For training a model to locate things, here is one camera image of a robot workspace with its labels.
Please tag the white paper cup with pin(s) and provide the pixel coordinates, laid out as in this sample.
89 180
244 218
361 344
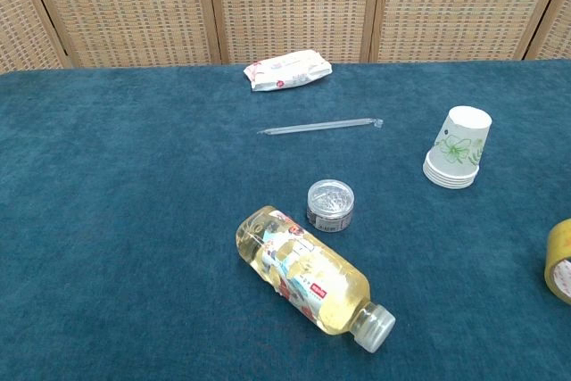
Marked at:
459 144

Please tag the clear wrapped straw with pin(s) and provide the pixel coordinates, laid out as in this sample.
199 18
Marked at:
321 126

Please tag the small clear round lid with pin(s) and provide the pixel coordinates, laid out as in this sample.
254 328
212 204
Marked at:
330 207

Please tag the white tissue pack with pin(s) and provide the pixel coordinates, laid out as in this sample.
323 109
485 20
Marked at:
285 71

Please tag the yellow drink plastic bottle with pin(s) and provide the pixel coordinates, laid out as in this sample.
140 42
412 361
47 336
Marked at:
308 274

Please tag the wood rattan folding screen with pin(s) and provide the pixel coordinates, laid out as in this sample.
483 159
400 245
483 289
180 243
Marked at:
290 6

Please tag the teal carpet table mat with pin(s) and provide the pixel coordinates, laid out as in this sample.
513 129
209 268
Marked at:
134 220

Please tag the yellow tape roll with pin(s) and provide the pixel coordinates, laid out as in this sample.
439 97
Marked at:
557 242

